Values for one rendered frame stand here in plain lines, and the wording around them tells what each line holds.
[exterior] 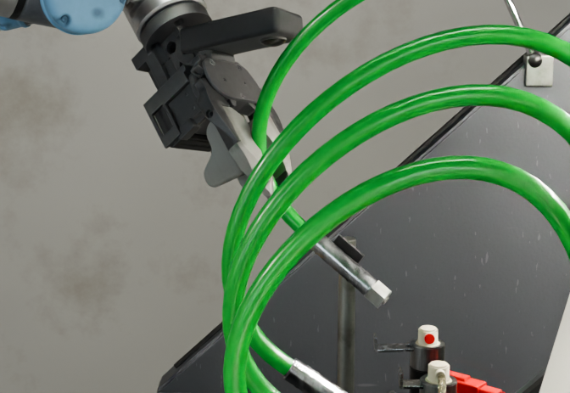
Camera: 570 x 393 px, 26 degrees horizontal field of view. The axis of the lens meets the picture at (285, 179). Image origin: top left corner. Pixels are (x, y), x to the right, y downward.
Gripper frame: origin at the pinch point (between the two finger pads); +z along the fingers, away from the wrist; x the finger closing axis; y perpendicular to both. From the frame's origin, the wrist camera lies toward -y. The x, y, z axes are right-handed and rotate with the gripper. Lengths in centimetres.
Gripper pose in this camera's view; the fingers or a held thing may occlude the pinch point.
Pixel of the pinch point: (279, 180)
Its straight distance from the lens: 111.7
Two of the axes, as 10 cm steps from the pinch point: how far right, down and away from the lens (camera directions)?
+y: -6.7, 5.9, 4.6
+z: 4.4, 8.1, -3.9
